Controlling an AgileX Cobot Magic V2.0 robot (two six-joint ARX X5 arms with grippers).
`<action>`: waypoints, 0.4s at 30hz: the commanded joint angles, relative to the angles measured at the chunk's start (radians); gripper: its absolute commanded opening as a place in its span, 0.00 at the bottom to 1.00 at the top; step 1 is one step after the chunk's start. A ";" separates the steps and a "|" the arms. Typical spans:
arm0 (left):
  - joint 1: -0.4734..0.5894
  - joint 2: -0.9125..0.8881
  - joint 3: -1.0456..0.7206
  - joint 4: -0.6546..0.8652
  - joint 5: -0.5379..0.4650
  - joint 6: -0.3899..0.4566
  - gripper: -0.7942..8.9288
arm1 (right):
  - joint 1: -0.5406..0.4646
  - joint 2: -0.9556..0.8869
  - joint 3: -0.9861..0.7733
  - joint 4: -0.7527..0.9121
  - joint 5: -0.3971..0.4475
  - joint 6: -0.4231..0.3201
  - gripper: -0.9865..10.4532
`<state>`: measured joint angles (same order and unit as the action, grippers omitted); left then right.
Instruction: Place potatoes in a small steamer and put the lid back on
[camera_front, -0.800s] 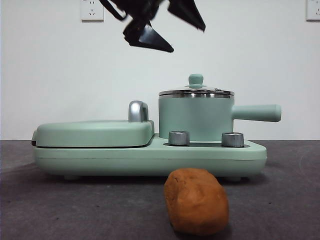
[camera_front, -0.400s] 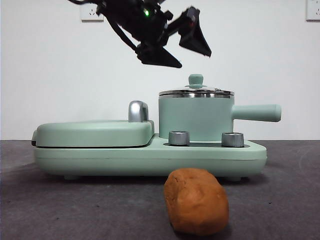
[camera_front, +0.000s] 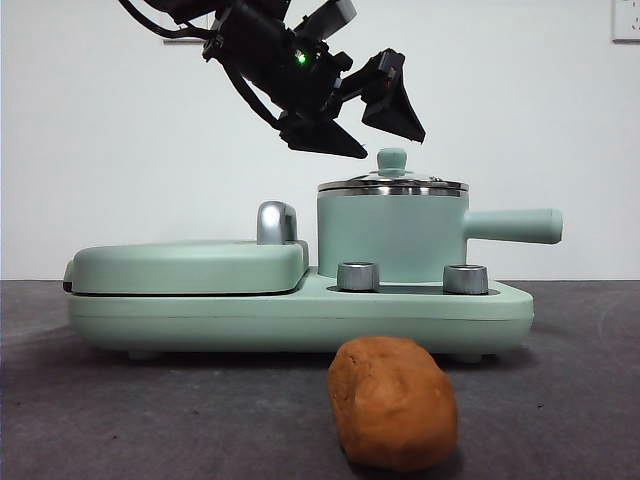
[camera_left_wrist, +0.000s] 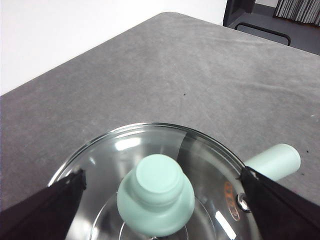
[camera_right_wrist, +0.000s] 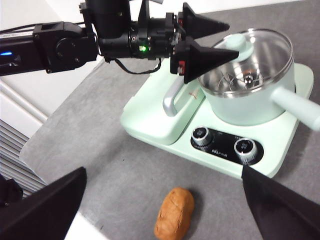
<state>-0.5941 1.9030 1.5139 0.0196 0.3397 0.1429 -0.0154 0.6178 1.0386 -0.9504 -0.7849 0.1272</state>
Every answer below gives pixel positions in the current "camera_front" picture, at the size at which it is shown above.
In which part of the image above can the brown potato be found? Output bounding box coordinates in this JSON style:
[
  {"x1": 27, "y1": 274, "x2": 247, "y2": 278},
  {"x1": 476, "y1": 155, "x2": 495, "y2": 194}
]
[{"x1": 327, "y1": 335, "x2": 460, "y2": 474}]

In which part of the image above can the green hinged griddle cover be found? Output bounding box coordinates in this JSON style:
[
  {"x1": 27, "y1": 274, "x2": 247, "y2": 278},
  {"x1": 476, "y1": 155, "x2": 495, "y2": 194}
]
[{"x1": 62, "y1": 238, "x2": 312, "y2": 297}]

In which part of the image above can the silver control knob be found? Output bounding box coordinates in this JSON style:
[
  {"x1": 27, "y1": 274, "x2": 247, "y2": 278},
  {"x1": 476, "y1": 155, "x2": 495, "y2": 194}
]
[
  {"x1": 442, "y1": 263, "x2": 490, "y2": 295},
  {"x1": 337, "y1": 260, "x2": 381, "y2": 292}
]

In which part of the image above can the glass lid with green knob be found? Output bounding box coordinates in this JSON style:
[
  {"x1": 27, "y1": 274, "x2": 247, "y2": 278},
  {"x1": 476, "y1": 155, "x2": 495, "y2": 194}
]
[{"x1": 317, "y1": 146, "x2": 470, "y2": 195}]

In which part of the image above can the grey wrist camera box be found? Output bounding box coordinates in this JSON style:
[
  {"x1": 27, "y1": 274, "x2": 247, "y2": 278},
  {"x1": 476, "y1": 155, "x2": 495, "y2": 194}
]
[{"x1": 294, "y1": 0, "x2": 359, "y2": 40}]

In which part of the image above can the green breakfast maker base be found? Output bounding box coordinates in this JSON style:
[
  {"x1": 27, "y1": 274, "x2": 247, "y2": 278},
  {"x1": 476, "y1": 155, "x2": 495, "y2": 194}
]
[{"x1": 67, "y1": 264, "x2": 535, "y2": 362}]

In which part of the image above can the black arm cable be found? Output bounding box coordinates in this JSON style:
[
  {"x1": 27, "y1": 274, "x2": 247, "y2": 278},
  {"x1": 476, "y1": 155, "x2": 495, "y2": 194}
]
[
  {"x1": 118, "y1": 0, "x2": 216, "y2": 40},
  {"x1": 222, "y1": 59, "x2": 289, "y2": 132}
]

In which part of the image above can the green pot with side handle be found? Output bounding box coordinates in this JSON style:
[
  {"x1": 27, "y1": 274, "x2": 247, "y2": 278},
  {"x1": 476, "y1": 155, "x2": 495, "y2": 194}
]
[{"x1": 317, "y1": 180, "x2": 565, "y2": 281}]

